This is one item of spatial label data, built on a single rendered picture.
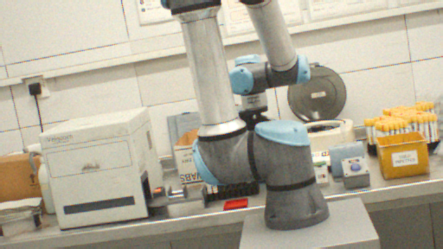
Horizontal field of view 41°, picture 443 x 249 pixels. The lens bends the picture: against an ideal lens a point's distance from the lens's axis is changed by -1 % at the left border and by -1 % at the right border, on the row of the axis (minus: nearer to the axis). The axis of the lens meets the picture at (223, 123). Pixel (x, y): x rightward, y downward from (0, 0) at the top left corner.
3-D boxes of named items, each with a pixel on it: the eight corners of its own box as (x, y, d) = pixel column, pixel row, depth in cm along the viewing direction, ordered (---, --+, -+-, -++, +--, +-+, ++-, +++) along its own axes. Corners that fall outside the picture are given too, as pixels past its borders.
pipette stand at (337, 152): (334, 182, 179) (330, 150, 177) (331, 176, 186) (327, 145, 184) (368, 176, 178) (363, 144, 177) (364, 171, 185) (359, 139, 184)
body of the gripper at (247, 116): (247, 148, 182) (240, 109, 180) (274, 143, 181) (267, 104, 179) (244, 153, 175) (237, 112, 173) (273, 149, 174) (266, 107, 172)
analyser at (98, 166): (59, 231, 180) (36, 134, 175) (86, 204, 207) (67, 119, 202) (157, 217, 176) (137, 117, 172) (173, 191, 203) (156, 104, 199)
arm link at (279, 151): (312, 181, 132) (302, 122, 130) (253, 189, 135) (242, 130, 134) (318, 168, 143) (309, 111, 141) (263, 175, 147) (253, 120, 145)
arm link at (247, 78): (261, 62, 157) (269, 59, 168) (221, 69, 160) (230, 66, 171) (267, 92, 158) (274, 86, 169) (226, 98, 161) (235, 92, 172)
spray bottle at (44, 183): (37, 218, 200) (21, 148, 197) (48, 209, 209) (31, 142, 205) (60, 214, 199) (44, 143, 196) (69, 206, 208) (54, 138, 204)
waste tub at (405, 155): (383, 180, 172) (379, 146, 170) (378, 169, 185) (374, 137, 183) (431, 174, 169) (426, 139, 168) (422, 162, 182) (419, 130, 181)
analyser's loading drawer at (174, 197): (137, 213, 178) (133, 195, 177) (141, 206, 184) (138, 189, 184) (204, 202, 176) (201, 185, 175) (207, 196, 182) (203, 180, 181)
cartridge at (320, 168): (316, 188, 177) (312, 165, 176) (315, 183, 182) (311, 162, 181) (330, 185, 176) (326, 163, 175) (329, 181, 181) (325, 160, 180)
